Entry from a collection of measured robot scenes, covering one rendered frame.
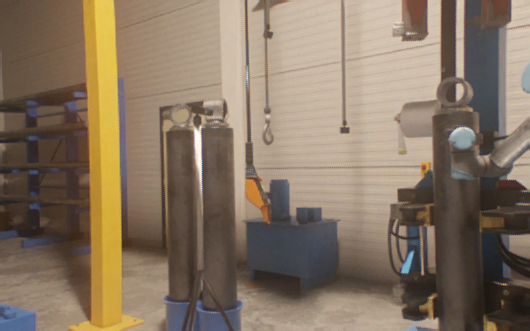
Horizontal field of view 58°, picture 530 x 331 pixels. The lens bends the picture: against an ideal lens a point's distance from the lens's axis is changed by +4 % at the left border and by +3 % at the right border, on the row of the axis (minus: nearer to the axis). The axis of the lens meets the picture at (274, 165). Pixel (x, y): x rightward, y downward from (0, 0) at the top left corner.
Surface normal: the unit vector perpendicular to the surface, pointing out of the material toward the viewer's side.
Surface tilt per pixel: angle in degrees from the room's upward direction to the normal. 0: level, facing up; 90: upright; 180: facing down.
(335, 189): 90
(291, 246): 90
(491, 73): 90
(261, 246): 90
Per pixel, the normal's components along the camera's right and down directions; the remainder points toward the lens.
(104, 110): 0.78, -0.01
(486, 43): -0.63, 0.02
